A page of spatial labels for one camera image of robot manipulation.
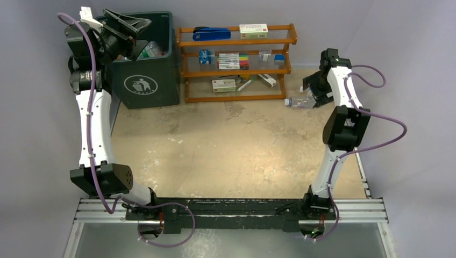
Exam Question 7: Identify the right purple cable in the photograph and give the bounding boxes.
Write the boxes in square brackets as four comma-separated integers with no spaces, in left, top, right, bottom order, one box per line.
[303,64,408,243]

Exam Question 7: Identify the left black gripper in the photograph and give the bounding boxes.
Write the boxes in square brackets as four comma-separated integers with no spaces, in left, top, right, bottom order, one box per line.
[96,10,151,66]

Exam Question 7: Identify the clear plastic box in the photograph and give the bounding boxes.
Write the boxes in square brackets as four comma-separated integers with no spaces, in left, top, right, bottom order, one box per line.
[258,49,272,68]

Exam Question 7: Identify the dark green trash bin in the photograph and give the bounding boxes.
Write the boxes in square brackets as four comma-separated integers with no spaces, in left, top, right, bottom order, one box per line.
[109,11,181,109]

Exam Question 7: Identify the blue white tape dispenser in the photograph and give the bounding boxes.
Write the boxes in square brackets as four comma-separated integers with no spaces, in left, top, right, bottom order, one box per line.
[198,49,213,65]

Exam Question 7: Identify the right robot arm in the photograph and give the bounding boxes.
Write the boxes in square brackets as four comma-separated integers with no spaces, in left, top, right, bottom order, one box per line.
[302,48,370,219]

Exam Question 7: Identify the white green box top shelf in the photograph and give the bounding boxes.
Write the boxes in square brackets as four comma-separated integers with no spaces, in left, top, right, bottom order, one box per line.
[239,24,268,39]

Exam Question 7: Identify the purple cable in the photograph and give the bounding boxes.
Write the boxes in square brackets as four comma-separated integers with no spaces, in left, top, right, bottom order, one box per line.
[303,64,408,243]
[56,12,197,249]

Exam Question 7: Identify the white black small box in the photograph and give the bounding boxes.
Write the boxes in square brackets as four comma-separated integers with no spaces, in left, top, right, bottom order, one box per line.
[258,74,277,88]

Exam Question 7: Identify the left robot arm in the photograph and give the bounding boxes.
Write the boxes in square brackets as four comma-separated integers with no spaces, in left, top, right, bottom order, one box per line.
[58,6,160,220]

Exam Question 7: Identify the green white marker pen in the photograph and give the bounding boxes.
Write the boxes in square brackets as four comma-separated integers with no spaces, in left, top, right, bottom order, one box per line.
[237,78,254,92]

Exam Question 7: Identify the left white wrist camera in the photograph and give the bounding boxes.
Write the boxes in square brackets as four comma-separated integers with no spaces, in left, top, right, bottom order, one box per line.
[79,6,103,31]

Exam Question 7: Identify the green white label bottle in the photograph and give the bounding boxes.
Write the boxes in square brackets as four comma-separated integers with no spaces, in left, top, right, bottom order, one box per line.
[138,41,167,59]

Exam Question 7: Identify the orange wooden shelf rack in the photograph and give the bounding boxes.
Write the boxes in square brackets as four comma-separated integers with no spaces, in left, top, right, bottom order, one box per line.
[176,24,297,103]

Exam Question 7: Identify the blue white eraser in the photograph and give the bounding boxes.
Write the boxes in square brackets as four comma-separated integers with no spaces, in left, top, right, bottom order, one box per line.
[274,54,285,66]

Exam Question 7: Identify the clear bottle white cap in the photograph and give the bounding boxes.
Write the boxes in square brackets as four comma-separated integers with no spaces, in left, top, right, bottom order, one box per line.
[283,97,316,109]

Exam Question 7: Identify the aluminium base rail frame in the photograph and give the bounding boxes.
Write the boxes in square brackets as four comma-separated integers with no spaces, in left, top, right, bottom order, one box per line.
[64,193,396,257]

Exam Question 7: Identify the blue stapler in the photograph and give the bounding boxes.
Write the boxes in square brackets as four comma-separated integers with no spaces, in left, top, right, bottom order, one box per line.
[193,26,231,41]

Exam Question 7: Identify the pack of coloured markers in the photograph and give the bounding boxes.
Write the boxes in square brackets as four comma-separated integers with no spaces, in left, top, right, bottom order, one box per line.
[217,53,250,70]

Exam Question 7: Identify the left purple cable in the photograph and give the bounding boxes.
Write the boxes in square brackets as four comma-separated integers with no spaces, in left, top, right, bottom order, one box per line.
[56,12,197,249]

